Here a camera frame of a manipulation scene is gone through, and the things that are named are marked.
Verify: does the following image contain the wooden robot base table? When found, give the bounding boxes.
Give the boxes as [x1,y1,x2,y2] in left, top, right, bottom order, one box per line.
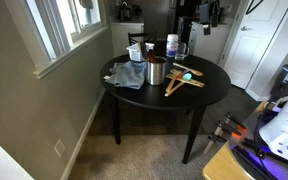
[202,101,288,180]

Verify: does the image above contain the white door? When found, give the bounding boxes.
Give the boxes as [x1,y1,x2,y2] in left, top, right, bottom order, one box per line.
[224,0,288,89]

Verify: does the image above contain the black orange clamp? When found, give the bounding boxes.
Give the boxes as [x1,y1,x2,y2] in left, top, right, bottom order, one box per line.
[203,120,241,155]
[224,112,247,134]

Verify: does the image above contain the red silicone spatula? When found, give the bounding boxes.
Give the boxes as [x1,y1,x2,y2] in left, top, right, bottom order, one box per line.
[147,50,156,63]

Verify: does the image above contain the clear glass mug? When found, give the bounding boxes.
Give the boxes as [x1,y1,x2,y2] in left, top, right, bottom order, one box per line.
[175,43,189,60]

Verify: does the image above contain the blue cloth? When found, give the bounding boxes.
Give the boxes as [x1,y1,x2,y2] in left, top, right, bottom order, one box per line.
[104,61,146,89]

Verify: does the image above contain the wooden spork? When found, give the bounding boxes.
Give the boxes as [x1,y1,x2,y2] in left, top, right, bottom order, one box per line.
[173,63,203,76]

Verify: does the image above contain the wide wooden turner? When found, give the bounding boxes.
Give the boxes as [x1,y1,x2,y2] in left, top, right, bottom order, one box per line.
[139,42,147,60]

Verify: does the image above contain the silver utensil holder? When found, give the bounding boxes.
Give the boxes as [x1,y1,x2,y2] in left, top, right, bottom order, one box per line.
[146,56,166,85]

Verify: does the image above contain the white blue-label bottle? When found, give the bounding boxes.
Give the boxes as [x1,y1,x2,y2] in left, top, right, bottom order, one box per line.
[166,34,178,57]

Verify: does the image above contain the round black table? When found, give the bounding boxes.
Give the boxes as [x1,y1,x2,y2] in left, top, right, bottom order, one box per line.
[100,54,231,164]

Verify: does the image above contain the coffee maker on counter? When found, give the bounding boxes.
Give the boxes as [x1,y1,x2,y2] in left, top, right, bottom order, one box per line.
[114,1,132,21]

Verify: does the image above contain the window frame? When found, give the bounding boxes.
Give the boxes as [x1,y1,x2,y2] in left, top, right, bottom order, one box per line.
[4,0,108,79]

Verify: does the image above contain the white plastic container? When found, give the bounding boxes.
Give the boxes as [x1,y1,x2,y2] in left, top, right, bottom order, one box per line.
[126,43,154,62]

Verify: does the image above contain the white kitchen counter cabinet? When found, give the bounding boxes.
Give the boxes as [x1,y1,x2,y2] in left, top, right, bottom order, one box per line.
[111,22,144,57]

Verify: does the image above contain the wooden spoon under pile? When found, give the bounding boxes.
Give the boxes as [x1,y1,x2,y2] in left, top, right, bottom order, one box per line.
[165,82,185,97]

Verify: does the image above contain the teal silicone spoon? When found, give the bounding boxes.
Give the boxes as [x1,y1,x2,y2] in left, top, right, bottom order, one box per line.
[182,73,192,81]

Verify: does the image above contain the red measuring spoon clear handle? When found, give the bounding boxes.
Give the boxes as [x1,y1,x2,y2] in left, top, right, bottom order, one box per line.
[177,70,189,79]

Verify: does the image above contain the wooden spatula flat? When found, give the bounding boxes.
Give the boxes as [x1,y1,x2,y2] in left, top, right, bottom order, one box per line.
[166,69,181,92]

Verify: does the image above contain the black chair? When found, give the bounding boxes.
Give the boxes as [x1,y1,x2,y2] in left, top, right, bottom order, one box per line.
[128,31,156,45]

